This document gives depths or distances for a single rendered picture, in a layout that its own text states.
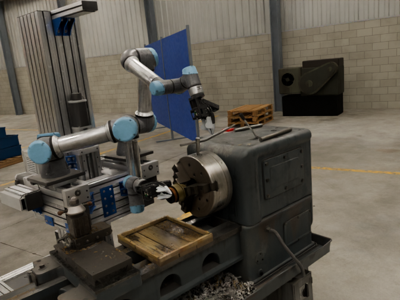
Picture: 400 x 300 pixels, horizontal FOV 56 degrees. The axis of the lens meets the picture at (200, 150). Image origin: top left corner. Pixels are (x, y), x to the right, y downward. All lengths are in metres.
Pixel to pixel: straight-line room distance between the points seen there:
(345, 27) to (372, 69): 1.40
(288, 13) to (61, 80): 10.48
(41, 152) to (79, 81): 0.61
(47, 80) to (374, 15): 10.22
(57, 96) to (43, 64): 0.19
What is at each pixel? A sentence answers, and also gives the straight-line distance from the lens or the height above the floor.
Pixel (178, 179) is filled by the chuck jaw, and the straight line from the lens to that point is 1.83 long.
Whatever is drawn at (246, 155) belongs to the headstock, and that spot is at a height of 1.23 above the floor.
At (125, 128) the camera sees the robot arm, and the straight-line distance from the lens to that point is 1.85.
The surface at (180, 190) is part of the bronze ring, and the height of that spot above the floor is 1.10.
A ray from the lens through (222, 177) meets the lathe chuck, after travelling 1.79.
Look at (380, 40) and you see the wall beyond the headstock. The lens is 11.59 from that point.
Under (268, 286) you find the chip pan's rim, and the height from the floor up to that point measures 0.57.
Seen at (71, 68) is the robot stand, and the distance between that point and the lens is 2.36.
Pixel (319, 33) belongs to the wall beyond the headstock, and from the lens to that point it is 11.93.
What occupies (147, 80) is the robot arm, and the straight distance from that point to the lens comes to 2.01.
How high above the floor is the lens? 1.66
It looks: 13 degrees down
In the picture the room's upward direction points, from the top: 6 degrees counter-clockwise
